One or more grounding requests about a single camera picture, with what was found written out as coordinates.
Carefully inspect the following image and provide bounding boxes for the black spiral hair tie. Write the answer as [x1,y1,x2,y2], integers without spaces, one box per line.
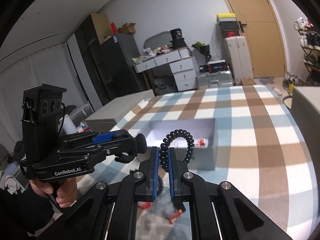
[158,128,195,173]

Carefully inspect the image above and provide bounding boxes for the black round hair claw clip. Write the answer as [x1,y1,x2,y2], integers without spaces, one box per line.
[114,133,147,164]

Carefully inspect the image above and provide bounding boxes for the person's left hand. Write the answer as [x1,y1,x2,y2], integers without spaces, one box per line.
[29,177,78,208]

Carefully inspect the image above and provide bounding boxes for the left grey bedside cabinet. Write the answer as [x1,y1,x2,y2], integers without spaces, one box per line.
[85,90,155,132]

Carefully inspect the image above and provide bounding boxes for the grey bedside cabinet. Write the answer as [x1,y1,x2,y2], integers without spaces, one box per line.
[291,86,320,160]
[85,90,155,132]

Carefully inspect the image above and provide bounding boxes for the white cylindrical humidifier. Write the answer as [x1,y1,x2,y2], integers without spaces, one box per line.
[60,114,78,135]

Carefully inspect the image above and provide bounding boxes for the red white small packet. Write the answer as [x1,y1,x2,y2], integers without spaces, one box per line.
[162,209,183,224]

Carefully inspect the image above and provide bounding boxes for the grey open cardboard box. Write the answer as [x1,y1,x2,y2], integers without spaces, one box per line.
[139,117,217,171]

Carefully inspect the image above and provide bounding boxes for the black refrigerator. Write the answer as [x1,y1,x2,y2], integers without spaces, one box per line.
[101,34,147,100]

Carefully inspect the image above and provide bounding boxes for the plaid blue brown bedspread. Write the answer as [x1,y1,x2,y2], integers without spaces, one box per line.
[75,84,316,240]

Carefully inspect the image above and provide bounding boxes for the white desk with drawers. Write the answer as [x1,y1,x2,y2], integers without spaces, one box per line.
[134,47,197,92]

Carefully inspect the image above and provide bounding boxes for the silver lying suitcase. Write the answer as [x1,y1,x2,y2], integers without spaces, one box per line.
[196,70,234,89]

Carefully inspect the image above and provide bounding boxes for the black gift bag on desk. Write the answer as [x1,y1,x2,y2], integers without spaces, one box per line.
[170,28,187,50]

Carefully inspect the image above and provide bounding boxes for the black wrapped flower bouquet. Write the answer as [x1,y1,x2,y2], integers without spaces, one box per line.
[192,41,212,63]

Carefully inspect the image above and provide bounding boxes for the white upright suitcase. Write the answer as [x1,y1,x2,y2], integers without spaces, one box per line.
[223,36,253,85]

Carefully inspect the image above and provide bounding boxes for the right grey bedside cabinet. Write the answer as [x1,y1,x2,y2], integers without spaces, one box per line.
[291,86,320,160]

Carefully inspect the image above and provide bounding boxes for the yellow black stacked shoe boxes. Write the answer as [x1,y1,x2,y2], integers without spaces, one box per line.
[216,13,240,38]

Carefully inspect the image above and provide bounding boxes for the wooden shoe rack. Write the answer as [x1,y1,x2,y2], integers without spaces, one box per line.
[294,17,320,87]

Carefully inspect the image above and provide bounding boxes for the wooden door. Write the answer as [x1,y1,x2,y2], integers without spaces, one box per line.
[225,0,286,77]

